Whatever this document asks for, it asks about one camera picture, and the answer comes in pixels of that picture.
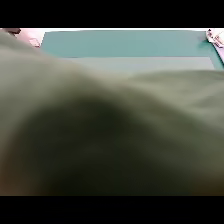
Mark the green T-shirt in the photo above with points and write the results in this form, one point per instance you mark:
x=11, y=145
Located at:
x=110, y=140

